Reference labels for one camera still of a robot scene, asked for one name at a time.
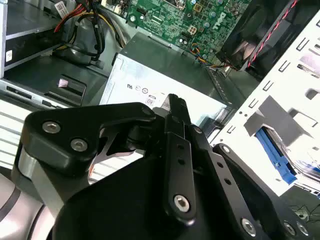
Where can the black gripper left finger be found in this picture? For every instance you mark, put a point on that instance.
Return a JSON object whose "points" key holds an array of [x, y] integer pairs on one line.
{"points": [[100, 115]]}

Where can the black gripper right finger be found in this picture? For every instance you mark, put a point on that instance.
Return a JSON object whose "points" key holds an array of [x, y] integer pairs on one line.
{"points": [[250, 182]]}

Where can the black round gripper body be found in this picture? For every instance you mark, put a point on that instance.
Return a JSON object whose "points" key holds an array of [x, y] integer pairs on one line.
{"points": [[120, 205]]}

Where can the hard disk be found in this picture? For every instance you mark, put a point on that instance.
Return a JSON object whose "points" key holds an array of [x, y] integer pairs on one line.
{"points": [[272, 152]]}

